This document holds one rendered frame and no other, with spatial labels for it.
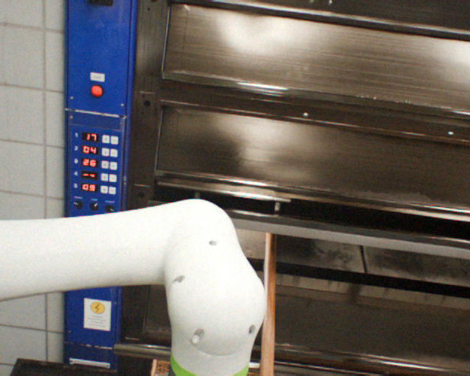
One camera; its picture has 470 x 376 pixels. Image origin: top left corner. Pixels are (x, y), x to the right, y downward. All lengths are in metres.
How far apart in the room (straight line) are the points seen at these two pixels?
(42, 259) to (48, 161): 1.09
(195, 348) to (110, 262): 0.15
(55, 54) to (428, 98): 0.90
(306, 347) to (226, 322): 1.39
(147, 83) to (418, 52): 0.65
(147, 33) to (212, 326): 1.09
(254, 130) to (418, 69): 0.43
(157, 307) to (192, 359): 1.31
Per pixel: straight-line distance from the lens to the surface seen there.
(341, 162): 1.86
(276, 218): 1.77
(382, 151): 1.87
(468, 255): 1.87
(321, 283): 2.05
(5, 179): 2.01
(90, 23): 1.75
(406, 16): 1.76
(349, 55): 1.76
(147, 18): 1.75
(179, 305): 0.79
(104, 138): 1.84
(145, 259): 0.88
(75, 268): 0.87
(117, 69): 1.77
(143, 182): 1.92
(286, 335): 2.14
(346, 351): 2.17
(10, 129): 1.94
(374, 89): 1.77
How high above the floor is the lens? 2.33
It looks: 28 degrees down
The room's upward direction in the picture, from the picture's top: 8 degrees clockwise
